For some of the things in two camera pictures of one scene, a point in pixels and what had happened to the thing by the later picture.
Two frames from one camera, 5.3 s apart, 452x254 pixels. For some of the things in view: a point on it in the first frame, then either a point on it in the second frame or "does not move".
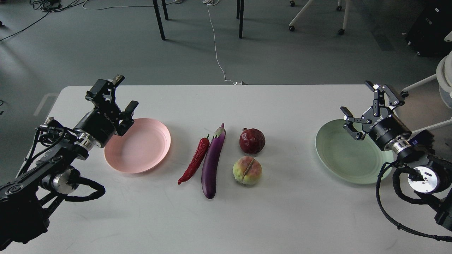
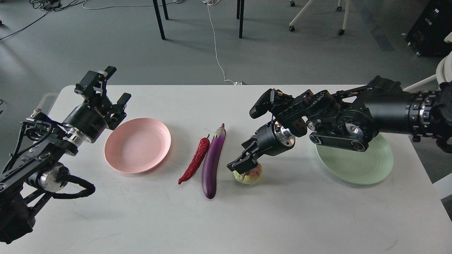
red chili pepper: [199, 154] does not move
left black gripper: [97, 128] to [90, 119]
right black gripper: [385, 130] to [269, 140]
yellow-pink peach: [247, 170] does not move
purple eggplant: [212, 157] does not move
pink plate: [142, 147] does not move
